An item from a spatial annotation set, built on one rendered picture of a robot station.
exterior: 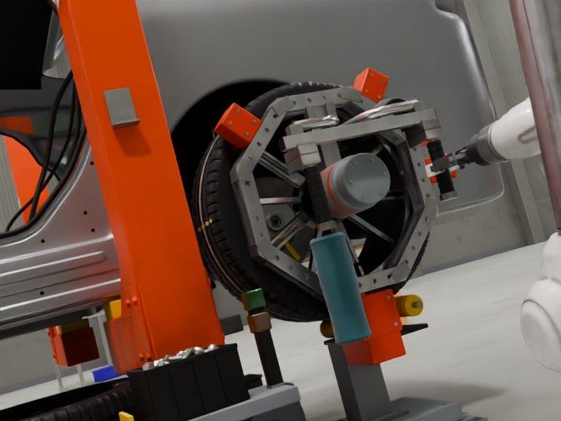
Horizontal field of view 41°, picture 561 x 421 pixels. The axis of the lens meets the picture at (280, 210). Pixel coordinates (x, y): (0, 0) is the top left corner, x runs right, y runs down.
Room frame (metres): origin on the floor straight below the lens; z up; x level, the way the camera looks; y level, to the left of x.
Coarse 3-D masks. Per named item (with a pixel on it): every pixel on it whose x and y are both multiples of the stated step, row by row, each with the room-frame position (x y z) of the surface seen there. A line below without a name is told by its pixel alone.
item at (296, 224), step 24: (288, 120) 2.06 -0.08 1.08; (360, 144) 2.21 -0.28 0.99; (384, 144) 2.13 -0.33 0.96; (408, 192) 2.14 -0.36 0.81; (312, 216) 2.05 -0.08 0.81; (384, 216) 2.25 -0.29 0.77; (408, 216) 2.13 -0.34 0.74; (288, 240) 2.01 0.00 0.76; (384, 240) 2.12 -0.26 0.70; (312, 264) 2.03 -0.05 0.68; (384, 264) 2.09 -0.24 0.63
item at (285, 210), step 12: (264, 180) 2.50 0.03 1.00; (276, 180) 2.51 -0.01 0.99; (264, 192) 2.49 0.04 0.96; (276, 192) 2.51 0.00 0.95; (288, 192) 2.52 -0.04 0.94; (288, 204) 2.52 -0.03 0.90; (264, 216) 2.44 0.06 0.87; (288, 216) 2.47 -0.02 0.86; (312, 228) 2.54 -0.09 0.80; (300, 240) 2.52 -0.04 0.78; (288, 252) 2.50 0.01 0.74; (300, 252) 2.52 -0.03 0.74
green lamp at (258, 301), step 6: (246, 294) 1.62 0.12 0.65; (252, 294) 1.62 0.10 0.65; (258, 294) 1.62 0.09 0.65; (246, 300) 1.62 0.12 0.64; (252, 300) 1.62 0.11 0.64; (258, 300) 1.62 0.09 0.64; (264, 300) 1.63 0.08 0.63; (246, 306) 1.63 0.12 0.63; (252, 306) 1.62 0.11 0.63; (258, 306) 1.62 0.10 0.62; (264, 306) 1.63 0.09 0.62
